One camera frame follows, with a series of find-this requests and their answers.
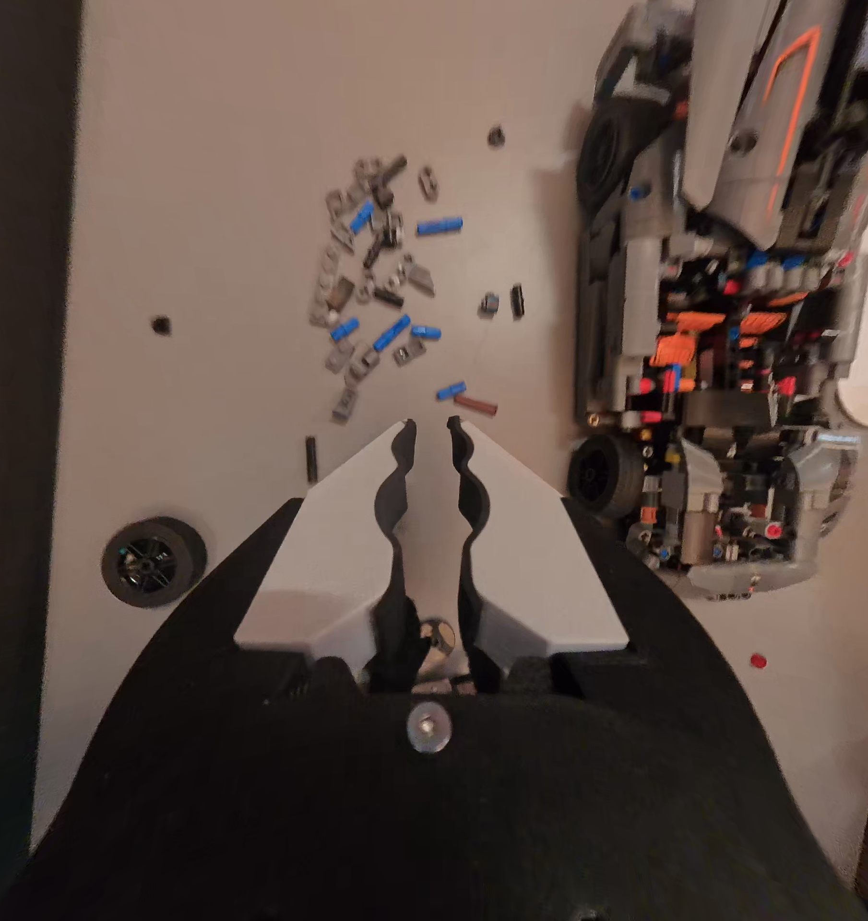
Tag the short black lego pin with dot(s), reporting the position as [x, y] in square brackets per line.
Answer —
[516, 301]

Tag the long black lego pin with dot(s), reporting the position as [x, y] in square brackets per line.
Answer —
[311, 458]

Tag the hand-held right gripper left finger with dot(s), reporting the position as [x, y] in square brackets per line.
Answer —
[311, 575]

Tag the pile of grey lego plates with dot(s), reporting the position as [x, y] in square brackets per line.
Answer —
[435, 637]

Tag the black perforated table edge strip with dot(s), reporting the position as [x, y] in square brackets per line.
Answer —
[23, 360]

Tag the scattered blue pins grey pieces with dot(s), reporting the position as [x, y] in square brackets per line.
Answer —
[439, 225]

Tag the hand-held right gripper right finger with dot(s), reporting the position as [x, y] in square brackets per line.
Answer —
[542, 575]

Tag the grey lego car model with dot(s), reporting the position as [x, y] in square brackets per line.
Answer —
[650, 288]

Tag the small black round lego piece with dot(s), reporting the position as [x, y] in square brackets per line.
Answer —
[162, 325]

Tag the small black lego wheel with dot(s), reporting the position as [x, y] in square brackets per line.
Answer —
[128, 575]

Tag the small black lego connector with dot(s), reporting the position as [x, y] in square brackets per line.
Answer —
[488, 303]

